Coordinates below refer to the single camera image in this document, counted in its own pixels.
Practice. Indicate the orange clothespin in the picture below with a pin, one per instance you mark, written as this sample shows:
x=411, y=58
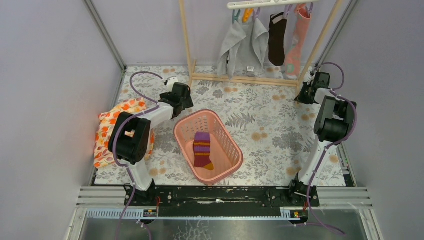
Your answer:
x=247, y=13

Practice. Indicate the grey hanging towel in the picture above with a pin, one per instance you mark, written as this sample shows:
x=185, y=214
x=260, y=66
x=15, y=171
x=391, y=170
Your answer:
x=244, y=48

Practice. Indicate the grey slotted cable duct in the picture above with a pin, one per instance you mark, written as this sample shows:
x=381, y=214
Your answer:
x=168, y=213

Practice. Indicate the purple clothespin left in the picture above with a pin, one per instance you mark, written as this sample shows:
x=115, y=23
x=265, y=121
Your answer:
x=256, y=13

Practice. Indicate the wooden drying rack frame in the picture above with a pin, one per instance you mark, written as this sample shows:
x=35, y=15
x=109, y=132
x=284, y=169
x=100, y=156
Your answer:
x=248, y=79

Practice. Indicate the orange floral cloth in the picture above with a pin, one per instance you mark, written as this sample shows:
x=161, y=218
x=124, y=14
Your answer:
x=107, y=120

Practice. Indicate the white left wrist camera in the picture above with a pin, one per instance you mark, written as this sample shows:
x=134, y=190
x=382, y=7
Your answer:
x=171, y=81

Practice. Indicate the purple clothespin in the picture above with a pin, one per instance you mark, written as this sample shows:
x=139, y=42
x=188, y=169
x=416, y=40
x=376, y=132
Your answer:
x=256, y=13
x=287, y=10
x=310, y=9

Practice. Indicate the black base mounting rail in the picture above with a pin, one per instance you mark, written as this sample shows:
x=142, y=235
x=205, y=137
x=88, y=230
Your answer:
x=240, y=198

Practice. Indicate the teal clothespin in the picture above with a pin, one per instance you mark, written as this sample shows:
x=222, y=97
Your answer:
x=236, y=15

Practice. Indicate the purple clothespin middle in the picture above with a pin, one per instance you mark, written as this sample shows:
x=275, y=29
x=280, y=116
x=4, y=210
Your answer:
x=287, y=10

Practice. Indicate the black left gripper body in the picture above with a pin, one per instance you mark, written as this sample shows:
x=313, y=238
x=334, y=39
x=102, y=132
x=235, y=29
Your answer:
x=186, y=102

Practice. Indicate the purple clothespin right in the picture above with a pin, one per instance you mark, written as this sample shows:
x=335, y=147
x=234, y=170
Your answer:
x=310, y=9

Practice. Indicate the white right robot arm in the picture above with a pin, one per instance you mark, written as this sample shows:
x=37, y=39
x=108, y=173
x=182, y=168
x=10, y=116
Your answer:
x=334, y=124

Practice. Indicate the pink plastic laundry basket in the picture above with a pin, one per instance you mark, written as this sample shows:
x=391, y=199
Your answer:
x=226, y=155

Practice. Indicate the white plastic clip hanger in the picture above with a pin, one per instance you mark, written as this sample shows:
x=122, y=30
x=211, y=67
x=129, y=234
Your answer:
x=265, y=3

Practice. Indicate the pink clothespin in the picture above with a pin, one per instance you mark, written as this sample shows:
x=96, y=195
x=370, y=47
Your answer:
x=301, y=9

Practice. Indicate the pink hanging sock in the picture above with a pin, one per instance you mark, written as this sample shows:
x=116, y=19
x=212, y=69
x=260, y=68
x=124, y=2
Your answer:
x=294, y=54

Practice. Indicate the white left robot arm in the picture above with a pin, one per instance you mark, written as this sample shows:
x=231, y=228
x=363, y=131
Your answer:
x=131, y=137

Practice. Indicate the dark brown hanging sock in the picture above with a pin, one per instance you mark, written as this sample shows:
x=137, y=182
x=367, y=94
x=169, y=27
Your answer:
x=277, y=29

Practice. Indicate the floral patterned table mat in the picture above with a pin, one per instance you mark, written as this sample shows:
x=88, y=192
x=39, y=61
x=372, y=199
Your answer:
x=274, y=133

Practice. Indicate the purple striped sock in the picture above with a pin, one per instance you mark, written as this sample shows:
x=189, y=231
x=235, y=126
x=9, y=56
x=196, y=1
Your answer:
x=202, y=151

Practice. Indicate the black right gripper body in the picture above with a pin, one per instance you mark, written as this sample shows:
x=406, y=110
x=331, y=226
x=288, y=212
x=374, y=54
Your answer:
x=302, y=97

